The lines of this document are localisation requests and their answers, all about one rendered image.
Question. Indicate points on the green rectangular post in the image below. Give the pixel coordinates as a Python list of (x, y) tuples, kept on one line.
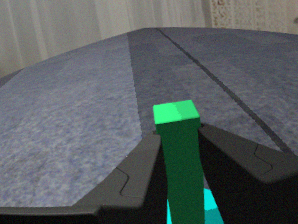
[(178, 124)]

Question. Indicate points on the cyan circle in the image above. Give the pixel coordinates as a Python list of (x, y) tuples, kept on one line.
[(212, 216)]

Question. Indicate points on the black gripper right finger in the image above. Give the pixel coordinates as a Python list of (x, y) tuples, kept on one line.
[(251, 183)]

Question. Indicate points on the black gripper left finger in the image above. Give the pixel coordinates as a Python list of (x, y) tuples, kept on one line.
[(136, 192)]

